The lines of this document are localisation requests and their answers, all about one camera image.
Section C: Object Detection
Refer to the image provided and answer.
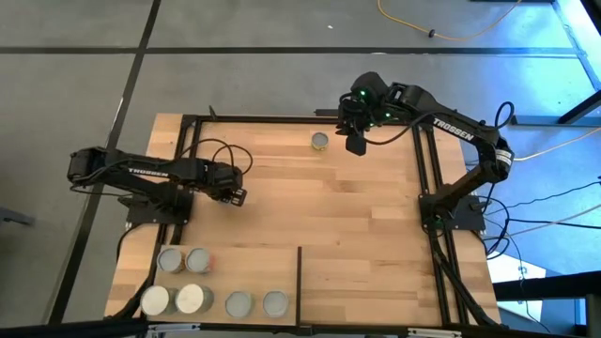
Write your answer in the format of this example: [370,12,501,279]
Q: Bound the short yellow-green can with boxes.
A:
[310,131,330,152]

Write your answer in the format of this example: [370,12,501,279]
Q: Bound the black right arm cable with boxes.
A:
[369,100,516,147]

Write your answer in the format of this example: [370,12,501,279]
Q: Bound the tall pale label can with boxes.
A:
[175,283,216,315]

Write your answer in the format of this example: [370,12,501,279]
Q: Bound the yellow cable with black plug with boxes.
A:
[377,0,523,42]

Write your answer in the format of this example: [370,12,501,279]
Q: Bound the tall blue label can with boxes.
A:
[139,284,178,318]

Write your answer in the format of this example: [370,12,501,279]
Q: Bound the black floor cable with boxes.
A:
[510,180,601,210]
[483,213,601,259]

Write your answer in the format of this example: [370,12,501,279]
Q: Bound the rainbow label can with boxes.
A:
[261,289,291,319]

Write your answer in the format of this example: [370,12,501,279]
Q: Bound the can with orange ring label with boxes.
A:
[156,247,187,275]

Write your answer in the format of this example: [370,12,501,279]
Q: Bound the gray floor stand foot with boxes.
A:
[0,206,37,229]

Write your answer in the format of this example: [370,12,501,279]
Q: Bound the red can with yellow rings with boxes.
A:
[185,247,216,275]

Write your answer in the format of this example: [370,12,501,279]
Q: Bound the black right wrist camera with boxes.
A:
[345,133,368,158]

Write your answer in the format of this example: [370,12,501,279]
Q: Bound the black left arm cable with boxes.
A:
[180,137,255,178]

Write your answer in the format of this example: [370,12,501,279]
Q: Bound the black bar device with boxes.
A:
[313,105,400,120]

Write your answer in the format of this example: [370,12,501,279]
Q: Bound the cream green label can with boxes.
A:
[223,290,254,319]

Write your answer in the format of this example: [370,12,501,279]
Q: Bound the black floor stand base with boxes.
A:
[510,88,601,127]

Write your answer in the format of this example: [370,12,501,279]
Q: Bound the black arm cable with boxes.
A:
[369,100,516,147]
[180,137,255,178]

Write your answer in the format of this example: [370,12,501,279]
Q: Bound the black aluminium table frame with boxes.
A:
[105,105,502,330]

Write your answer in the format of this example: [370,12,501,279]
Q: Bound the black overhead rig beam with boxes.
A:
[492,269,601,302]
[0,316,601,338]

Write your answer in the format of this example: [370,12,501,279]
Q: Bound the white label plate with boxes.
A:
[147,322,202,333]
[407,327,463,338]

